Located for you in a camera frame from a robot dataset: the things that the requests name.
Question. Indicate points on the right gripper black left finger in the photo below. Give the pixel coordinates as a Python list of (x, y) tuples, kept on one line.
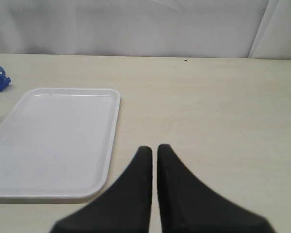
[(125, 207)]

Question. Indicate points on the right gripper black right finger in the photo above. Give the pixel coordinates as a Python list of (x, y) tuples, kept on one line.
[(187, 205)]

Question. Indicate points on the white plastic tray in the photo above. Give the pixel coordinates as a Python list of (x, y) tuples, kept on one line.
[(57, 143)]

